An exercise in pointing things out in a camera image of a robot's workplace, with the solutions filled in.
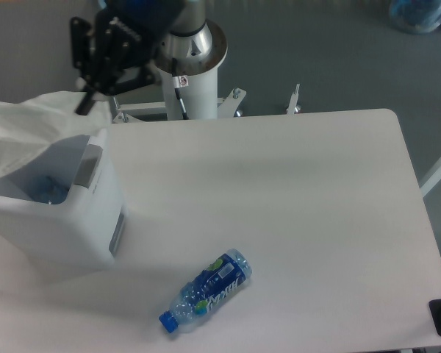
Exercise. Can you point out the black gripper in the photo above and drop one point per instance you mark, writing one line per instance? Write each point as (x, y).
(125, 35)

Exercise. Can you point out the clear plastic bag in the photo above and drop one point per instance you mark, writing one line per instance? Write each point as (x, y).
(29, 128)

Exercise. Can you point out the blue labelled plastic bottle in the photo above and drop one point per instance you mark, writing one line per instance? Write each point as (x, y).
(210, 289)

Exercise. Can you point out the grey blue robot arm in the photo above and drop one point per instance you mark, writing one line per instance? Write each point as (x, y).
(193, 45)

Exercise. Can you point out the white plastic trash can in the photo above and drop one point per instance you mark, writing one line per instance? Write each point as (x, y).
(86, 228)

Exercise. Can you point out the blue plastic bag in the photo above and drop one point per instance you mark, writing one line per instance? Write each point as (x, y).
(415, 17)

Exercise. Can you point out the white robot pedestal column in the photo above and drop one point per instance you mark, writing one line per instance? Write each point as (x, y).
(201, 92)

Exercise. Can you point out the white metal base frame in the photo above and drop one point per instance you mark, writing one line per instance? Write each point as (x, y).
(225, 108)

